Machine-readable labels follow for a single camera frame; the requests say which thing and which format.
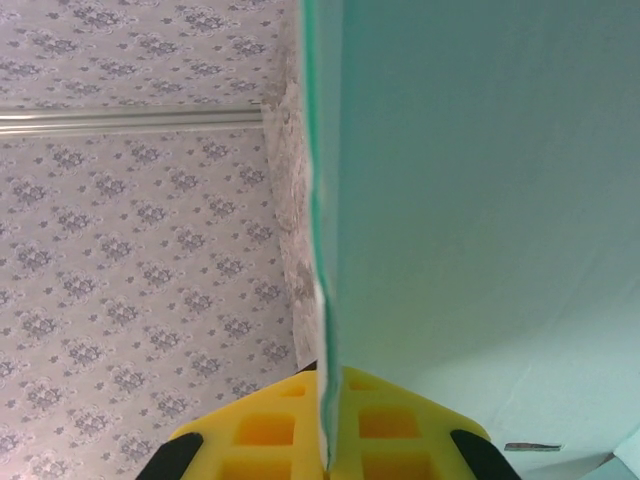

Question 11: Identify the aluminium corner post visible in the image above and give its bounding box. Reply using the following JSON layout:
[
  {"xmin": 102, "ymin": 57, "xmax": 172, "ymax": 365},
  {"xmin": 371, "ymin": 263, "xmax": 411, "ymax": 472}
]
[{"xmin": 0, "ymin": 102, "xmax": 265, "ymax": 137}]

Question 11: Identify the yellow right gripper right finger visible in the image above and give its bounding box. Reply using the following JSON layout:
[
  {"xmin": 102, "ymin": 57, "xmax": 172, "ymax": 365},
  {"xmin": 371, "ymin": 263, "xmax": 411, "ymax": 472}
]
[{"xmin": 327, "ymin": 364, "xmax": 522, "ymax": 480}]

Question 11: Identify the teal paper box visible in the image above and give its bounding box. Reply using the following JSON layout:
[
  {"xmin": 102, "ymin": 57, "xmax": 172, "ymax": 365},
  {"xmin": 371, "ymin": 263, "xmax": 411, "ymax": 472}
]
[{"xmin": 298, "ymin": 0, "xmax": 640, "ymax": 480}]

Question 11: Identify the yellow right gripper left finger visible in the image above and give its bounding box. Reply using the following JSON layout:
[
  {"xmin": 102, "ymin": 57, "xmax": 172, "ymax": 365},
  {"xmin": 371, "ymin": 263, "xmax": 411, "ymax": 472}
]
[{"xmin": 142, "ymin": 366, "xmax": 327, "ymax": 480}]

